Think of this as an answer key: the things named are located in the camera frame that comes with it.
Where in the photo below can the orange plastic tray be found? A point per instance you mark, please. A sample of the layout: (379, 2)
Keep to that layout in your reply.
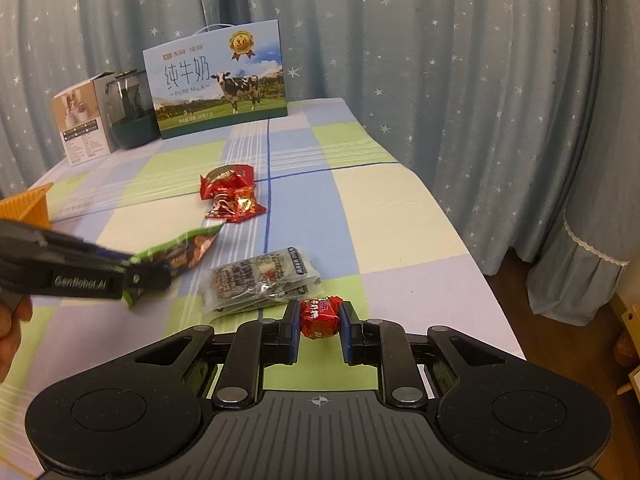
(25, 207)

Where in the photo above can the green snack packet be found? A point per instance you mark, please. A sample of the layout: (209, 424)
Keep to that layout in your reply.
(190, 247)

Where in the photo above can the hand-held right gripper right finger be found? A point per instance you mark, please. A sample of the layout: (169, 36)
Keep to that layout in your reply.
(345, 335)

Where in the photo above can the red gold candy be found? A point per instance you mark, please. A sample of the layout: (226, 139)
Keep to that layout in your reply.
(247, 202)

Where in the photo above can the dark green glass jar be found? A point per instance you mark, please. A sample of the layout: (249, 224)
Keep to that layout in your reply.
(132, 115)

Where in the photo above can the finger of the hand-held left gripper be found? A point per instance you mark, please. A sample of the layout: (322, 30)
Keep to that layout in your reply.
(150, 277)
(60, 245)

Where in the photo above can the red date snack packet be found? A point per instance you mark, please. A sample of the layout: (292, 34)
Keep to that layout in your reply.
(225, 177)

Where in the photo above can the red white wrapped candy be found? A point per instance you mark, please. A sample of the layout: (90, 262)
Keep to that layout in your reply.
(220, 207)

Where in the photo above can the white product box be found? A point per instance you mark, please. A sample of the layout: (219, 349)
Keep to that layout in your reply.
(82, 125)

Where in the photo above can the person's left hand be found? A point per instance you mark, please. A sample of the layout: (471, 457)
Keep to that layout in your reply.
(10, 335)

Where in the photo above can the blue milk carton box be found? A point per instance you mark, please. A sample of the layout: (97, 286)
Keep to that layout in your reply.
(215, 80)

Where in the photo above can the blue star curtain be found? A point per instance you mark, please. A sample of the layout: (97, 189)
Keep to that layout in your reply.
(425, 70)
(100, 20)

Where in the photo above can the white board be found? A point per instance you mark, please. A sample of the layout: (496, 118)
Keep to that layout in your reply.
(631, 377)

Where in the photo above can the clear packet of dark snack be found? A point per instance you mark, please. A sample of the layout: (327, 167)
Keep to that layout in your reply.
(290, 262)
(245, 287)

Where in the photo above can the checked tablecloth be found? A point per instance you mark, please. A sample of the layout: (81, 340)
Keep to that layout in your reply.
(400, 240)

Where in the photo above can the cloth cover with lace trim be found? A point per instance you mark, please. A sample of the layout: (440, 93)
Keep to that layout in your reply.
(600, 210)

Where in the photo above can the small red candy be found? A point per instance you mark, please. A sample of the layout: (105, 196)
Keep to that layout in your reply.
(320, 317)

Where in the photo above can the yellow wooden stool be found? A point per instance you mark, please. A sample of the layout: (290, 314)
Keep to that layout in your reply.
(631, 317)

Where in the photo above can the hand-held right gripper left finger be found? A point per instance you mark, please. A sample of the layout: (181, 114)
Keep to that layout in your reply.
(294, 335)

